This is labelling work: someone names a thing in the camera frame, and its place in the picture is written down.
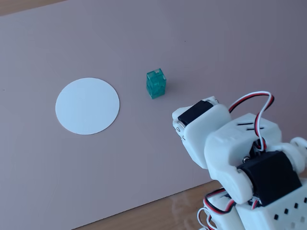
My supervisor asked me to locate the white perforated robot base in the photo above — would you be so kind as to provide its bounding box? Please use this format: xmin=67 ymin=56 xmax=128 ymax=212
xmin=199 ymin=183 xmax=307 ymax=230

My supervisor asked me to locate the pinkish grey table mat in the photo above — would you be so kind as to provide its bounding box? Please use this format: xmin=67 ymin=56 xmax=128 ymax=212
xmin=0 ymin=0 xmax=307 ymax=230

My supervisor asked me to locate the red white black servo cable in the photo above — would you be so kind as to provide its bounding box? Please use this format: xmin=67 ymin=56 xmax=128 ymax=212
xmin=197 ymin=188 xmax=237 ymax=230
xmin=228 ymin=91 xmax=275 ymax=152

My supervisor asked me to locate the white moving gripper finger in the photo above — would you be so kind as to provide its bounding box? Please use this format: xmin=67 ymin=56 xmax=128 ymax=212
xmin=172 ymin=107 xmax=190 ymax=141

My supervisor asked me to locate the teal transparent lego brick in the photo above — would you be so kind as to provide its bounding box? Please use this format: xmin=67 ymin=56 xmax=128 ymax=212
xmin=146 ymin=68 xmax=167 ymax=100

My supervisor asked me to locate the white paper circle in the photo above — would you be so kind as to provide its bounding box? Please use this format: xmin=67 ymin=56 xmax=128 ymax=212
xmin=55 ymin=77 xmax=120 ymax=136

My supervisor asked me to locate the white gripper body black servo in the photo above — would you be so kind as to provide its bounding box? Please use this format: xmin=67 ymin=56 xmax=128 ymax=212
xmin=176 ymin=95 xmax=233 ymax=170

